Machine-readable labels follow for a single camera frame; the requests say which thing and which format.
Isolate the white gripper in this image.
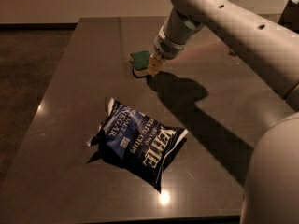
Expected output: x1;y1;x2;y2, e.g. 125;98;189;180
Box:
129;27;186;77

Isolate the green and yellow sponge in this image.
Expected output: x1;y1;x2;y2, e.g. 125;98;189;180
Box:
131;50;151;77

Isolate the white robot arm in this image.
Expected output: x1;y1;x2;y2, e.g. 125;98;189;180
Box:
138;0;299;224

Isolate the blue kettle chip bag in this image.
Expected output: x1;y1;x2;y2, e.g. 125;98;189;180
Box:
87;98;188;191

